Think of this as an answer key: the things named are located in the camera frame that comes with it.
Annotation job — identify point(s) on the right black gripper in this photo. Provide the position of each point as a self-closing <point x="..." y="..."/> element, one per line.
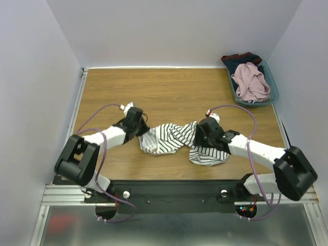
<point x="200" y="134"/>

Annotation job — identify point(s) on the teal plastic basket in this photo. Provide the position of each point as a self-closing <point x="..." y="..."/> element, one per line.
<point x="274" y="94"/>

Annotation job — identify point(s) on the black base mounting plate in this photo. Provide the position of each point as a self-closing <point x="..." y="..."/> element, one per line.
<point x="175" y="196"/>

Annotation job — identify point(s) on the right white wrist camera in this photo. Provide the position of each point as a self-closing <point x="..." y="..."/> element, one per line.
<point x="209" y="113"/>

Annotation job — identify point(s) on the front aluminium frame rail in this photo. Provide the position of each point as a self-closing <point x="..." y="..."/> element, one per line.
<point x="71" y="195"/>

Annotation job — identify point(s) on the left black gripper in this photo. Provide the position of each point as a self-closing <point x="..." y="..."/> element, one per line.
<point x="145" y="128"/>

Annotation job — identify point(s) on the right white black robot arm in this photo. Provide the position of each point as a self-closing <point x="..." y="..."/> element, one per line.
<point x="291" y="173"/>

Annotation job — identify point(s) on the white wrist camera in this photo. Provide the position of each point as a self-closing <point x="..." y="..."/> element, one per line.
<point x="209" y="113"/>
<point x="126" y="108"/>

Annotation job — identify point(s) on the black white striped tank top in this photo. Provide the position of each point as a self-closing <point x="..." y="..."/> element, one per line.
<point x="169" y="138"/>

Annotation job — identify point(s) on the right aluminium frame rail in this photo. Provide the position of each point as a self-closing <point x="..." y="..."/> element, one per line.
<point x="313" y="213"/>

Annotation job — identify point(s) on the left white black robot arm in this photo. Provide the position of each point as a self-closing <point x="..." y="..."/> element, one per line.
<point x="78" y="159"/>

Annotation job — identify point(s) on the pink tank top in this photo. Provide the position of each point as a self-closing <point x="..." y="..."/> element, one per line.
<point x="251" y="84"/>

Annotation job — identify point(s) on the aluminium frame rail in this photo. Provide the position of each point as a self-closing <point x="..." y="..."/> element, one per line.
<point x="43" y="215"/>
<point x="71" y="195"/>
<point x="313" y="213"/>

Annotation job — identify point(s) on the dark navy maroon garment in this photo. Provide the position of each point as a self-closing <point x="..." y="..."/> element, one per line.
<point x="233" y="61"/>

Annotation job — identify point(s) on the left aluminium frame rail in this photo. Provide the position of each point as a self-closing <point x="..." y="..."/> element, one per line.
<point x="43" y="215"/>

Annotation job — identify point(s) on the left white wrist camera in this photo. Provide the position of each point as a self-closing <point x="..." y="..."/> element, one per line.
<point x="126" y="108"/>

